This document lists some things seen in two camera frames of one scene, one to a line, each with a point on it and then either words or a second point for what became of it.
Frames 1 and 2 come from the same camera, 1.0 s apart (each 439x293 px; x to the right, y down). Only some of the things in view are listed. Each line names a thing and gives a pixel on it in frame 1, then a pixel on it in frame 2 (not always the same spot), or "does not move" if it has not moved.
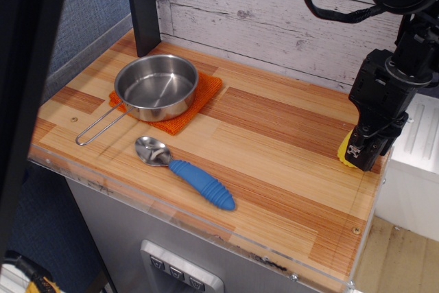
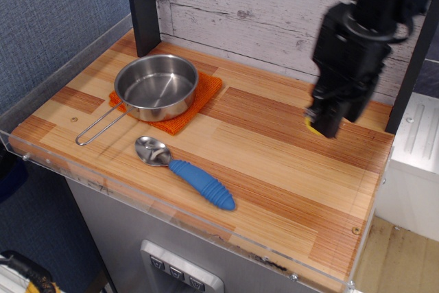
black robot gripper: (382, 100) → (350, 51)
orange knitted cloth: (208, 86) does not move
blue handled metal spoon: (155, 151) does not move
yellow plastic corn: (342, 148) → (308, 124)
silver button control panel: (164, 271) does not move
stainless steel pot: (156, 87) does not move
